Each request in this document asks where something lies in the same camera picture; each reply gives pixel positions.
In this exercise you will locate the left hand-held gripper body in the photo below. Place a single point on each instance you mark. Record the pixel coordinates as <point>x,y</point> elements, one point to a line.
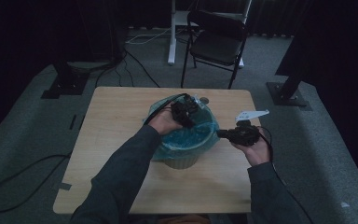
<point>185,113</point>

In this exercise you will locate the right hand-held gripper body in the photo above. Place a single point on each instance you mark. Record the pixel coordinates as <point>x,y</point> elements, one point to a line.
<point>244,135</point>

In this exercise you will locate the person's left hand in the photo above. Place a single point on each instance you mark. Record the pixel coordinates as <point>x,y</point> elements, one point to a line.
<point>164,122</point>

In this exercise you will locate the person's right hand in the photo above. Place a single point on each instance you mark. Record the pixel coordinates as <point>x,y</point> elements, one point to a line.
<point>258,154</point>

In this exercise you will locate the black folding chair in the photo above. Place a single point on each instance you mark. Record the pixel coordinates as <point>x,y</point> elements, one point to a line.
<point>217,46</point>

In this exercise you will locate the pale round floor disc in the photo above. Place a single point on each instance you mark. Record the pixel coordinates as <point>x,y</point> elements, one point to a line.
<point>87,65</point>

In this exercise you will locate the dark floor tape strip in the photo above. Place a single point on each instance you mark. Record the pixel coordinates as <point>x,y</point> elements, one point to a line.
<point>72,122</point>

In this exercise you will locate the black stand with square base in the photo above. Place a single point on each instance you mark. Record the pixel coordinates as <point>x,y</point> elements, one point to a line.
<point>65,87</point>

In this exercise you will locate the dark curtain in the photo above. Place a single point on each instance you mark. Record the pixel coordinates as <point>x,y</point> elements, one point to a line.
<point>270,15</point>

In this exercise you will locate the white floor scrap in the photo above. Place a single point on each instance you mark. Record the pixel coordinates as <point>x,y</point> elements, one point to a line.
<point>345,205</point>

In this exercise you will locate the grey tape piece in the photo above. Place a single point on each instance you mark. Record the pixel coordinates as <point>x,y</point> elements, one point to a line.
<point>65,186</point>

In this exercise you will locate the black slanted post with base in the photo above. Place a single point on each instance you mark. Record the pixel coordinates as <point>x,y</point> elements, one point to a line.
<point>287,96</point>

